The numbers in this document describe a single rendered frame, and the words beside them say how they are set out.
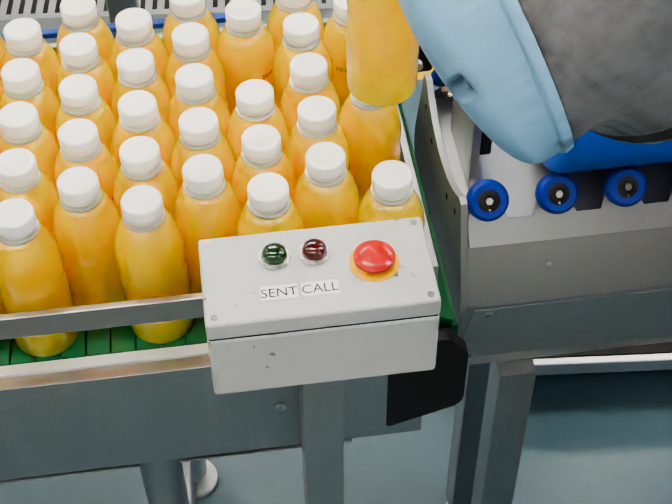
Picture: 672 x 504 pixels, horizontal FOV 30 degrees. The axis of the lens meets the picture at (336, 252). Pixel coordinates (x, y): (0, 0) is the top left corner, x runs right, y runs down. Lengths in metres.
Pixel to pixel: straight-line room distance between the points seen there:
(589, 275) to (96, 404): 0.55
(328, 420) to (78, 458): 0.31
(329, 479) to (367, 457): 0.95
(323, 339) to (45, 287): 0.29
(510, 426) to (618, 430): 0.67
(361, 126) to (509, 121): 0.80
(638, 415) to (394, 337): 1.33
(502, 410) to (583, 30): 1.22
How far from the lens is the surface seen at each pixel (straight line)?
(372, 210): 1.20
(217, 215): 1.21
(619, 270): 1.43
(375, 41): 1.13
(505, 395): 1.64
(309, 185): 1.22
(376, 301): 1.06
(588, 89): 0.49
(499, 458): 1.77
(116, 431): 1.36
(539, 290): 1.41
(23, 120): 1.28
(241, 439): 1.39
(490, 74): 0.49
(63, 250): 1.25
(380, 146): 1.31
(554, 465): 2.29
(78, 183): 1.21
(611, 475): 2.30
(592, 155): 1.28
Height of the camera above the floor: 1.92
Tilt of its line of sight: 48 degrees down
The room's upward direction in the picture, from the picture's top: 1 degrees counter-clockwise
